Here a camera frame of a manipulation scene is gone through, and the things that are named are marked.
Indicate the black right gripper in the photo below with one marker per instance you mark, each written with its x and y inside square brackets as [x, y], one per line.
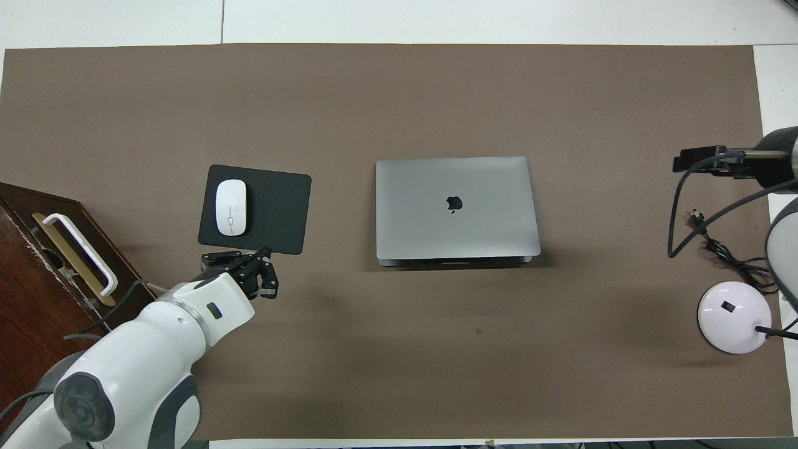
[748, 165]

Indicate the black mouse pad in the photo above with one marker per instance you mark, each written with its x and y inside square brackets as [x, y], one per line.
[277, 212]

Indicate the white desk lamp base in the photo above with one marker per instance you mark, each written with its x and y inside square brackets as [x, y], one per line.
[732, 321]

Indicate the brown wooden cabinet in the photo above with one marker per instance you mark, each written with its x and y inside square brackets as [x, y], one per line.
[31, 293]

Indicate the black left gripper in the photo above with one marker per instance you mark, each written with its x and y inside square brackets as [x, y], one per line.
[248, 280]

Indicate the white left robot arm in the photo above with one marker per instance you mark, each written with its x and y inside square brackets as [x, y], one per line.
[143, 362]

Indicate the silver grey laptop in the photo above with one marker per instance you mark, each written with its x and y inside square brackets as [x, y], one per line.
[474, 224]

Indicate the white computer mouse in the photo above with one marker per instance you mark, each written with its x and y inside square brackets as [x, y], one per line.
[230, 207]

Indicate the brown paper table mat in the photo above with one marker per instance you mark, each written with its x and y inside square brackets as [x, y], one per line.
[399, 93]

